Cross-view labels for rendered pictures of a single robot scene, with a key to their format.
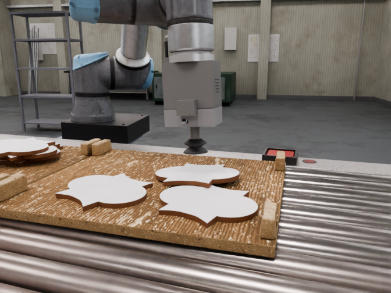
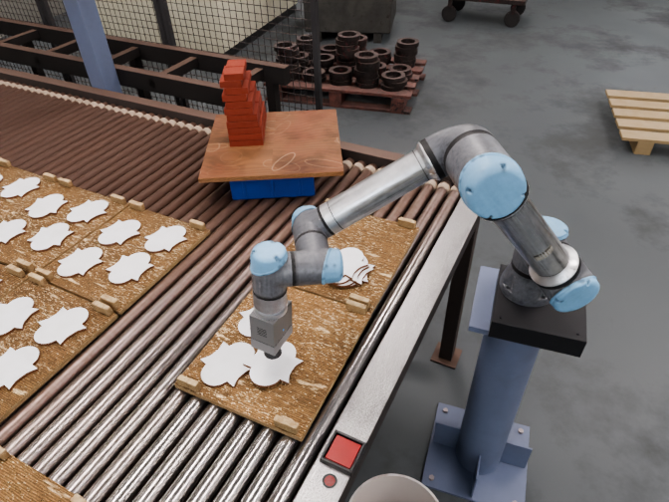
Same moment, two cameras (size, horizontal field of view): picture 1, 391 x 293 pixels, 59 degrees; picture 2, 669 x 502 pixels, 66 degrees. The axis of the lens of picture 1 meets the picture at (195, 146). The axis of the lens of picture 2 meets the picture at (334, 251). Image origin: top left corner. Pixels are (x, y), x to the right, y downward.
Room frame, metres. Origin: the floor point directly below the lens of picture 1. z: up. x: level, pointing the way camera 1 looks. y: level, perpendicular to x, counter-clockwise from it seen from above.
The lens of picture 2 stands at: (0.88, -0.76, 1.97)
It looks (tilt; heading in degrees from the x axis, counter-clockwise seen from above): 40 degrees down; 100
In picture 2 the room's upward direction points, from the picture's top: 2 degrees counter-clockwise
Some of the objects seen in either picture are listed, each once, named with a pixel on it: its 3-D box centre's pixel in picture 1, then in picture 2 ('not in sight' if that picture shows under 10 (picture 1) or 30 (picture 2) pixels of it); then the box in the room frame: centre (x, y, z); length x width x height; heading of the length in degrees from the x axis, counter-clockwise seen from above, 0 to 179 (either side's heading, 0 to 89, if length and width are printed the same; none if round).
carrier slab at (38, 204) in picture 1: (161, 183); (279, 348); (0.58, 0.06, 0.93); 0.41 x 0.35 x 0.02; 74
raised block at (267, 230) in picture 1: (269, 218); (188, 382); (0.39, -0.09, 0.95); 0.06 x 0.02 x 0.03; 164
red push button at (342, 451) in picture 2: (280, 156); (342, 452); (0.78, -0.20, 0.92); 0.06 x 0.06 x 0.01; 72
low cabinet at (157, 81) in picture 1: (196, 87); not in sight; (10.17, -0.04, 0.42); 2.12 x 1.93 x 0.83; 80
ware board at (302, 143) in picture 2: not in sight; (274, 142); (0.35, 0.95, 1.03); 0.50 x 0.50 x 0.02; 12
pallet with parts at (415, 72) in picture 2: not in sight; (347, 62); (0.21, 3.96, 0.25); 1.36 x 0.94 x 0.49; 171
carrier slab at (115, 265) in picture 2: not in sight; (125, 249); (0.00, 0.37, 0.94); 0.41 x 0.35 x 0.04; 72
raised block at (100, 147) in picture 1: (102, 147); (356, 307); (0.76, 0.21, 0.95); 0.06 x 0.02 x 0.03; 164
